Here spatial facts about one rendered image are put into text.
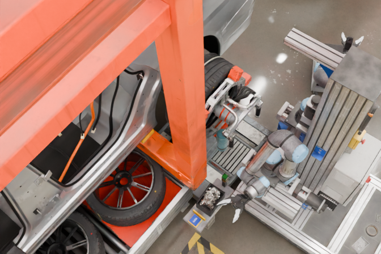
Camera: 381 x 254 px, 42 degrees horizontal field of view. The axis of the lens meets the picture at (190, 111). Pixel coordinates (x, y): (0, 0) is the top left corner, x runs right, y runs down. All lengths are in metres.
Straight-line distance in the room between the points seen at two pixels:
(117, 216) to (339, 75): 2.08
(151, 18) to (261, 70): 3.19
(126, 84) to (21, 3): 2.74
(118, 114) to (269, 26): 2.26
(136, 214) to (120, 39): 2.24
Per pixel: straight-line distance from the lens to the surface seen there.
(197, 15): 2.08
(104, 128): 3.86
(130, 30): 1.86
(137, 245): 3.94
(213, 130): 3.95
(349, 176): 3.28
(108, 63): 1.79
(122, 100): 3.68
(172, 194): 4.14
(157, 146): 3.86
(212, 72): 3.56
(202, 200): 3.80
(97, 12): 1.59
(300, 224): 4.17
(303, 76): 5.00
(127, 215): 3.89
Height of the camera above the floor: 4.20
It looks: 63 degrees down
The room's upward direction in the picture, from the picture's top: 5 degrees counter-clockwise
